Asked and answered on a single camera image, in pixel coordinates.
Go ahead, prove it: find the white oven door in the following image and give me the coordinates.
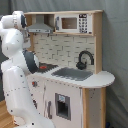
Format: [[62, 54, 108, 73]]
[[30, 89, 44, 113]]

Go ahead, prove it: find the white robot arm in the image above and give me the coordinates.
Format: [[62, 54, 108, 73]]
[[0, 11, 55, 128]]

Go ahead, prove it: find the wooden toy kitchen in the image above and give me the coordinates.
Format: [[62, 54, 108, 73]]
[[26, 10, 115, 128]]

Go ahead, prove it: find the grey toy sink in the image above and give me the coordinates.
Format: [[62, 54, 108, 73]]
[[52, 67, 92, 81]]

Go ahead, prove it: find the black toy faucet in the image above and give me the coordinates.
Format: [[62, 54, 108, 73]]
[[75, 50, 95, 71]]

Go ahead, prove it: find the black toy stovetop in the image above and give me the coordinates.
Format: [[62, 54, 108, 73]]
[[37, 62, 60, 74]]

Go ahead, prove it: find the red right stove knob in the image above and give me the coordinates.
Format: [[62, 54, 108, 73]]
[[32, 81, 38, 87]]

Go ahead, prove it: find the white cabinet door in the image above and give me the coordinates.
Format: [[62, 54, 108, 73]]
[[45, 81, 82, 128]]

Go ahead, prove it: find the toy microwave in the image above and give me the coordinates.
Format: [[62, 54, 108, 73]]
[[55, 14, 92, 34]]

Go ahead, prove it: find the grey range hood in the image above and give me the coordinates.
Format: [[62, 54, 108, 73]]
[[27, 15, 54, 34]]

